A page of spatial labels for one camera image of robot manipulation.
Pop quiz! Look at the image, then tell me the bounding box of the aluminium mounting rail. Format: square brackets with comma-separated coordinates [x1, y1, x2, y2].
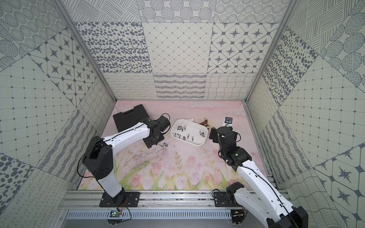
[58, 189, 294, 211]

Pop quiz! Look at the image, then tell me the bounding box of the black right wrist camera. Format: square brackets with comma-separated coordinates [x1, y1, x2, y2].
[224, 117, 233, 126]

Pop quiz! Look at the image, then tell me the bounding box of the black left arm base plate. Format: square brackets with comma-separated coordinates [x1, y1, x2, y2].
[99, 191, 141, 208]

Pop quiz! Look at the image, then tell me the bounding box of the maroon faucet valve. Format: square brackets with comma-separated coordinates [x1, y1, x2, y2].
[200, 118, 209, 128]

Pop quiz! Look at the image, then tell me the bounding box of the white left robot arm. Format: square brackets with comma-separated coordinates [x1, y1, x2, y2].
[80, 116, 171, 199]

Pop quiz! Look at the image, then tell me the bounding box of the white plastic storage box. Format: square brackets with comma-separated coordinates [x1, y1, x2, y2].
[170, 119, 209, 147]

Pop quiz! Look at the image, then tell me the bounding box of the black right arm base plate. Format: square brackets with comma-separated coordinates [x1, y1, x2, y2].
[212, 191, 243, 208]

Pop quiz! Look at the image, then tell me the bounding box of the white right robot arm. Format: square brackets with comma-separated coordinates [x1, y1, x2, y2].
[209, 126, 309, 228]

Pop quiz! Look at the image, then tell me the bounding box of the black plastic tool case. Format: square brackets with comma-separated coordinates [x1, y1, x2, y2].
[113, 104, 149, 133]

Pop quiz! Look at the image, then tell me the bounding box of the white slotted cable duct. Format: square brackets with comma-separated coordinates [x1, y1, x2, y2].
[66, 209, 231, 220]

